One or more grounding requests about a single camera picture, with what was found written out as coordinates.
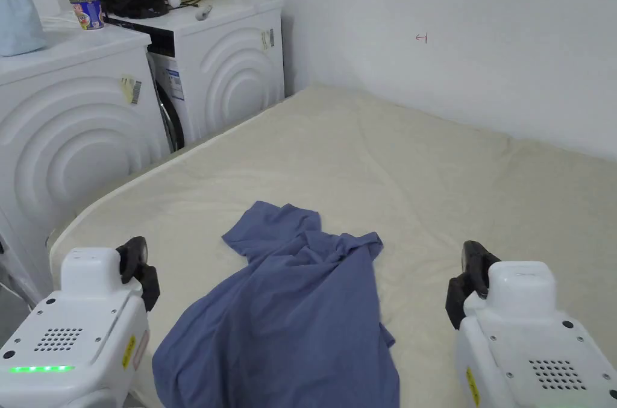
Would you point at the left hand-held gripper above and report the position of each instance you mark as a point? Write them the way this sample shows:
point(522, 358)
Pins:
point(82, 326)

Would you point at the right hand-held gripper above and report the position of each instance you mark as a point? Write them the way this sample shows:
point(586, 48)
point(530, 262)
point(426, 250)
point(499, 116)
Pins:
point(525, 331)

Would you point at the white washing machine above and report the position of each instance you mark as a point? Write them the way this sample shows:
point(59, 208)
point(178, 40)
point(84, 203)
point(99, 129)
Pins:
point(226, 65)
point(72, 138)

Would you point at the blue shirt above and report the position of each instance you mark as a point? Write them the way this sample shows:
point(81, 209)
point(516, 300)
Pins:
point(289, 311)

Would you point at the bed with beige sheet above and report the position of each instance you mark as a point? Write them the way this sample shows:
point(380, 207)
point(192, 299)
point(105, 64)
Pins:
point(385, 171)

